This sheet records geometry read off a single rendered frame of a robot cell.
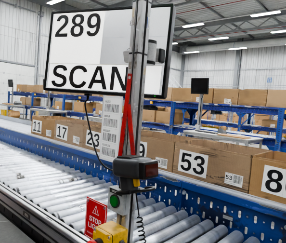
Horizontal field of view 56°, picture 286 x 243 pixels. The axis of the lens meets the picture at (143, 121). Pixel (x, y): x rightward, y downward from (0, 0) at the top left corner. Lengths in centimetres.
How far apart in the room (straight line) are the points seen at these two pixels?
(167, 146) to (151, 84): 61
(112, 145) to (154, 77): 25
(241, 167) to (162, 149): 43
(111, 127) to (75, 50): 35
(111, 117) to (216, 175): 65
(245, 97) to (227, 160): 486
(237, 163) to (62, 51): 85
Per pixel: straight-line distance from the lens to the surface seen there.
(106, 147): 83
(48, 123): 236
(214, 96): 638
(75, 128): 202
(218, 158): 128
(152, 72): 87
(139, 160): 67
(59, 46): 108
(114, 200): 78
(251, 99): 604
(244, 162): 123
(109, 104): 82
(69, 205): 132
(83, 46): 102
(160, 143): 145
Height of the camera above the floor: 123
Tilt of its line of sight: 4 degrees down
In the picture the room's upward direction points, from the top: 5 degrees clockwise
